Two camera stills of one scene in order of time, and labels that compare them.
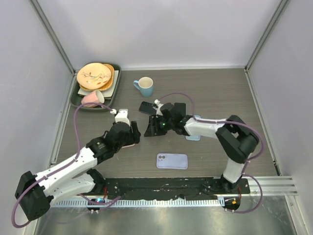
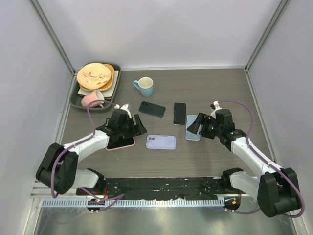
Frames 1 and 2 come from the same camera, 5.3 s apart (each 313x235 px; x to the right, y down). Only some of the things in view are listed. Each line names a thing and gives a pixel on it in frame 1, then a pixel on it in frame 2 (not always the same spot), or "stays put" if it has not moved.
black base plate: [169, 188] stays put
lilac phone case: [173, 161] to [161, 142]
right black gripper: [153, 129] to [200, 120]
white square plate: [110, 92] stays put
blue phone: [147, 107] stays put
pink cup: [96, 96] stays put
